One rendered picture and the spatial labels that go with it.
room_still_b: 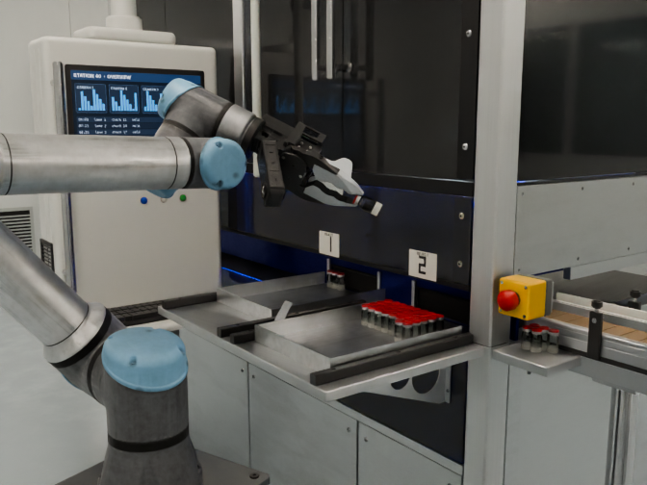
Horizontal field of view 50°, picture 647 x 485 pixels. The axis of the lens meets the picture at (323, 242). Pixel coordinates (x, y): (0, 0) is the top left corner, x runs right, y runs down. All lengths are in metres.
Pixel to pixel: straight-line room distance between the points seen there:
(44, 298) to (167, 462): 0.29
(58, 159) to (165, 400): 0.36
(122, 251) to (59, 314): 0.98
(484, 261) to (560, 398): 0.43
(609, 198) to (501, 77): 0.47
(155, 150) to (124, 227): 1.07
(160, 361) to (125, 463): 0.15
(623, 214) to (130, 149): 1.19
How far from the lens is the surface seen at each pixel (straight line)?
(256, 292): 1.83
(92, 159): 0.93
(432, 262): 1.51
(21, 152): 0.90
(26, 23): 6.69
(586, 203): 1.63
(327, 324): 1.55
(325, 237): 1.79
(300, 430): 2.06
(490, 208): 1.39
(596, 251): 1.69
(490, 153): 1.38
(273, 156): 1.11
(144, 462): 1.04
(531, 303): 1.36
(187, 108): 1.15
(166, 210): 2.07
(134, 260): 2.05
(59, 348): 1.10
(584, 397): 1.78
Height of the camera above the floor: 1.32
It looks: 10 degrees down
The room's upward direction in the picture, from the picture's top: straight up
